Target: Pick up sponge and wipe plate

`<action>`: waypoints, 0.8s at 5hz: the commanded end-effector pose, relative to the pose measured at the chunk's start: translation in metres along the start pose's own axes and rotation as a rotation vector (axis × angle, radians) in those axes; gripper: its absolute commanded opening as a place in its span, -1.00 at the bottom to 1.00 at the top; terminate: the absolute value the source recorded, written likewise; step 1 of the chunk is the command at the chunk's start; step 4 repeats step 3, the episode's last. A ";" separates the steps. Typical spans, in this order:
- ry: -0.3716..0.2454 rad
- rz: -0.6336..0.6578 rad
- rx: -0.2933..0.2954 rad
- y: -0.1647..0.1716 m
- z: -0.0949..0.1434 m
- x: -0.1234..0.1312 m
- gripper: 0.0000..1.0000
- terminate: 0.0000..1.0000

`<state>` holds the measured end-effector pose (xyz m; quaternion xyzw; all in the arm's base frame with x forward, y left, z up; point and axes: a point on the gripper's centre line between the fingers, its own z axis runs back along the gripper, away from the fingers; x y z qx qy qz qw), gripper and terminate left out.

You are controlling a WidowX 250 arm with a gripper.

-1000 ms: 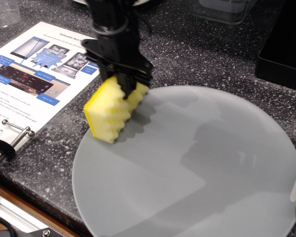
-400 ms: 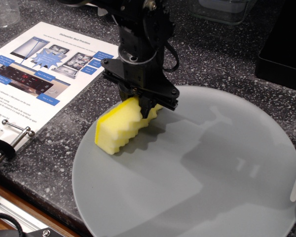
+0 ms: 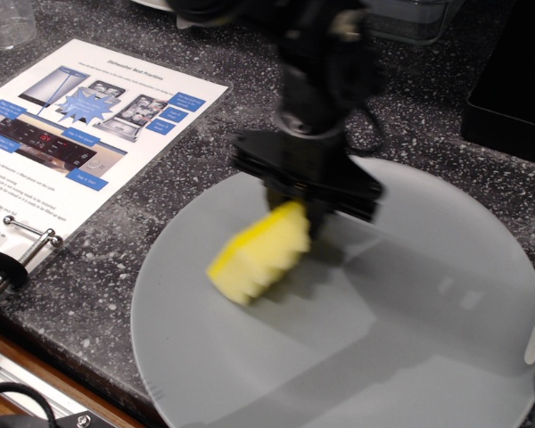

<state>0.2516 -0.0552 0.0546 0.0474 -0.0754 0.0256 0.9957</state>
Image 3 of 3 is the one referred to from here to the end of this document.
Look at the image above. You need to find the round grey plate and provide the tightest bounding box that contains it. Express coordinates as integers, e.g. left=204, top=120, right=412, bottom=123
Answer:
left=131, top=159, right=535, bottom=427

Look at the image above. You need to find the clear drinking glass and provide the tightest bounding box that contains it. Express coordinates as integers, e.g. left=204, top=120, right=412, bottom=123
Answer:
left=0, top=0, right=37, bottom=51

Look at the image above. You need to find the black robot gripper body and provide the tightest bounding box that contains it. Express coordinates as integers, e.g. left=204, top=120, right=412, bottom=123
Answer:
left=233, top=120, right=383, bottom=222

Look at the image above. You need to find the clear glass food container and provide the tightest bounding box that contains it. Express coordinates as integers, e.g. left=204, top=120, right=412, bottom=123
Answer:
left=366, top=0, right=465, bottom=45

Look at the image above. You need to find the white plate at back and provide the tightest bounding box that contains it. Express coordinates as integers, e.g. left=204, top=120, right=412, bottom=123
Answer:
left=132, top=0, right=174, bottom=12

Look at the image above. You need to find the black plastic tray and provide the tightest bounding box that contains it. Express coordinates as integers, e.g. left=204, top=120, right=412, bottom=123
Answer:
left=461, top=1, right=535, bottom=163

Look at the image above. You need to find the wooden table edge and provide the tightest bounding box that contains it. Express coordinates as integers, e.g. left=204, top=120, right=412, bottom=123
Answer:
left=0, top=333, right=143, bottom=427

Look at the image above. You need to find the laminated dishwasher instruction sheet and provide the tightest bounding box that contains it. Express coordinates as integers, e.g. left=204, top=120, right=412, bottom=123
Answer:
left=0, top=39, right=227, bottom=259

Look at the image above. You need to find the aluminium extrusion rail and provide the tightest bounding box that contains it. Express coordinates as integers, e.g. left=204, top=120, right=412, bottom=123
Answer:
left=0, top=382, right=111, bottom=427

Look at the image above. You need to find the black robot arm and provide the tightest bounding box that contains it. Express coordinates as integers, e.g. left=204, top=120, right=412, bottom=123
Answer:
left=169, top=1, right=383, bottom=237

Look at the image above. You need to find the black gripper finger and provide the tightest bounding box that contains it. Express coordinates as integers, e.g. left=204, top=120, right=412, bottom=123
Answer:
left=306, top=200, right=333, bottom=239

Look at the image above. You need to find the yellow textured sponge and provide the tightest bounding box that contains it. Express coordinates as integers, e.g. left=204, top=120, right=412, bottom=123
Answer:
left=206, top=201, right=311, bottom=306

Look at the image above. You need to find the black metal screw clamp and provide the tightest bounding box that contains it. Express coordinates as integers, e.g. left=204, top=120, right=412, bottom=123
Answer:
left=0, top=215, right=64, bottom=299

